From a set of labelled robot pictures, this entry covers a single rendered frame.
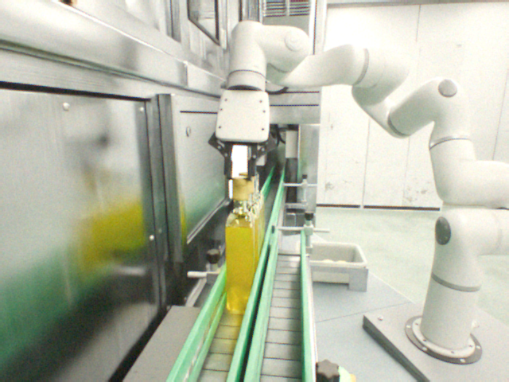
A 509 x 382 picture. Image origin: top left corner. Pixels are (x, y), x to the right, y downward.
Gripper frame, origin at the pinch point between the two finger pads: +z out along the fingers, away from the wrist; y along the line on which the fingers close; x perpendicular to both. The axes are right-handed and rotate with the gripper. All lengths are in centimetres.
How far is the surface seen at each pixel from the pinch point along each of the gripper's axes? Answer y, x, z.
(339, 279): 28, 42, 26
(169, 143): -13.6, -2.7, -3.9
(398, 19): 145, 366, -267
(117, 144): -16.7, -15.7, -0.5
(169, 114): -13.4, -4.4, -9.1
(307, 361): 13.3, -17.5, 27.5
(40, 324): -16.5, -28.0, 22.2
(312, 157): 23, 110, -25
